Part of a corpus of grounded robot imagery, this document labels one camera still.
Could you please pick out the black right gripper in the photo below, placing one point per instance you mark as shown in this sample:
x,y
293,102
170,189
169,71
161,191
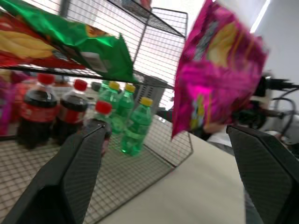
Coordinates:
x,y
248,116

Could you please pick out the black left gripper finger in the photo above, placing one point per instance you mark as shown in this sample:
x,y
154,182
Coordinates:
x,y
70,177

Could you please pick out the pink snack bag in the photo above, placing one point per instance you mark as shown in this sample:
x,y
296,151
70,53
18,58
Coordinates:
x,y
217,81

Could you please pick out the cola bottle red cap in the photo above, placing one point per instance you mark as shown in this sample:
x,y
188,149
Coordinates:
x,y
104,109
72,109
37,112

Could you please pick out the green soda bottle yellow cap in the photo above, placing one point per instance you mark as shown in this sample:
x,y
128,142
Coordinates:
x,y
136,126
109,95
125,105

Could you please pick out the magenta snack bag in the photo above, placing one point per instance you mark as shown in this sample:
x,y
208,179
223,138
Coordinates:
x,y
4,105

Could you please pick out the grey slotted metal box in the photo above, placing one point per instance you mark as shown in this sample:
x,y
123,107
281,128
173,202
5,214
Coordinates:
x,y
151,95

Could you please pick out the red chip bag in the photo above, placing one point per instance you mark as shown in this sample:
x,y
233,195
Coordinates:
x,y
21,44

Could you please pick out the green snack bag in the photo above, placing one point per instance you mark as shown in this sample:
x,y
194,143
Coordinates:
x,y
70,32

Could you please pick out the ceiling light strip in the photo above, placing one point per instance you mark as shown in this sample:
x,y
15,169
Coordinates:
x,y
259,16

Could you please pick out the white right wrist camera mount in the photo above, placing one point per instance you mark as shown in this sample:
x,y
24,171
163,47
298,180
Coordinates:
x,y
264,92

